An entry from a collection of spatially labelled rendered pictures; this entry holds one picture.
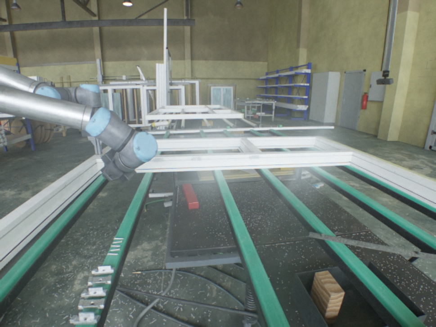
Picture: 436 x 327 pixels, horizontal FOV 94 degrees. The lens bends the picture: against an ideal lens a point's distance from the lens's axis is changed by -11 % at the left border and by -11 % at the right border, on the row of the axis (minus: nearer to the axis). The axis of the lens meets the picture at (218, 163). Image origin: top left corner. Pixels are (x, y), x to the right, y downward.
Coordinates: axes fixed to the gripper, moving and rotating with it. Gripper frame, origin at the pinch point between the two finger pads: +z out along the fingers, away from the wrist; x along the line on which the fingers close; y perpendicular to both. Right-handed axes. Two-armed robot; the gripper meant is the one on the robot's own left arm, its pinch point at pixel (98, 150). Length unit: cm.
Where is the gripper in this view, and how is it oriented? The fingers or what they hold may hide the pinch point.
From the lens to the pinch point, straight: 132.6
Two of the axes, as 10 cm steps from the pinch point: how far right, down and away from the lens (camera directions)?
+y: -1.1, -3.0, 9.5
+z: 0.0, 9.5, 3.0
